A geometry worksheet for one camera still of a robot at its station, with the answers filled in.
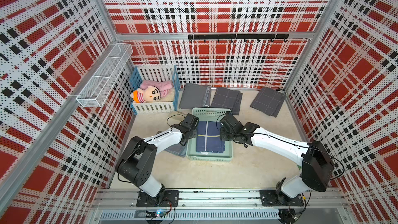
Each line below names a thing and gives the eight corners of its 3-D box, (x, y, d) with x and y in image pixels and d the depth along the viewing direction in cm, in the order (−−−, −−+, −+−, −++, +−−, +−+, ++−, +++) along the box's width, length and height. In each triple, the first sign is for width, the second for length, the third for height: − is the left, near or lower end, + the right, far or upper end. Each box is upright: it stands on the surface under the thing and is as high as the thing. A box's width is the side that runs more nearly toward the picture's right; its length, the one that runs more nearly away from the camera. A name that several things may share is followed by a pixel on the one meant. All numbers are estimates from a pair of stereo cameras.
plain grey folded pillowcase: (179, 109, 113) (178, 107, 111) (182, 85, 129) (182, 83, 127) (211, 109, 112) (211, 106, 110) (211, 85, 128) (211, 83, 126)
